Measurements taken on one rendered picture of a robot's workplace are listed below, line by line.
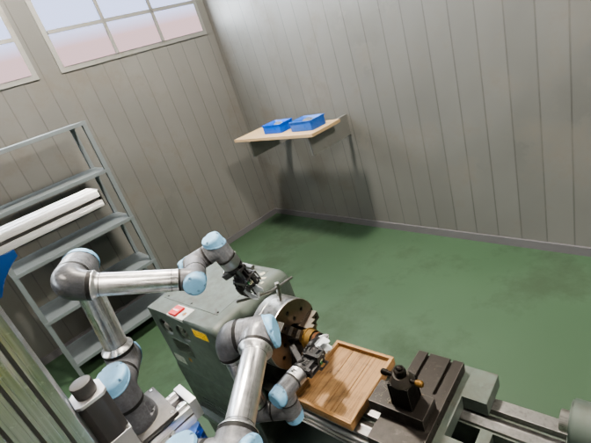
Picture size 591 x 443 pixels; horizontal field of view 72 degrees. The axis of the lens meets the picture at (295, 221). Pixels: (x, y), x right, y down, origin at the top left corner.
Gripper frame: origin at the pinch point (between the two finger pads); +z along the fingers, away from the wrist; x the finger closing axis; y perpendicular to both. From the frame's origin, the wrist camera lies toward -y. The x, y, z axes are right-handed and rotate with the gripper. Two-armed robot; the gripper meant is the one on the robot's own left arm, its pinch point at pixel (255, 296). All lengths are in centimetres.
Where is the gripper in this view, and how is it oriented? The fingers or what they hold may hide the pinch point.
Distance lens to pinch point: 168.6
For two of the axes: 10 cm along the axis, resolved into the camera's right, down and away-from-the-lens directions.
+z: 4.6, 7.1, 5.4
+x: 5.0, -7.0, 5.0
